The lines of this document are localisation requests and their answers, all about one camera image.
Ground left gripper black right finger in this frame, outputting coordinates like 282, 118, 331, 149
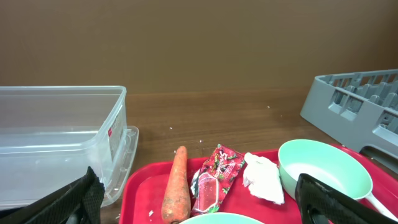
295, 174, 397, 224

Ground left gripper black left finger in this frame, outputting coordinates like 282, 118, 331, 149
1, 167, 104, 224

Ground mint green bowl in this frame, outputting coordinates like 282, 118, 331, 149
278, 139, 373, 200

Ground white plastic spoon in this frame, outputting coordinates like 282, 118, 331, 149
365, 193, 398, 222

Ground grey dishwasher rack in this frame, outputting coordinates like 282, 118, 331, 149
300, 69, 397, 171

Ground crumpled white tissue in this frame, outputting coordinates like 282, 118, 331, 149
243, 152, 285, 205

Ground red plastic tray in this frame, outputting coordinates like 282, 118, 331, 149
119, 145, 397, 224

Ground clear plastic bin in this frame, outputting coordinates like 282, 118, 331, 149
1, 86, 139, 210

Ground orange carrot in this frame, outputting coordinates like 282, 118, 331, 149
161, 146, 191, 223

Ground light blue plate with rice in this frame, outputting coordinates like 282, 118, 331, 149
180, 212, 263, 224

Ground red snack wrapper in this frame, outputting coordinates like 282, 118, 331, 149
191, 144, 245, 217

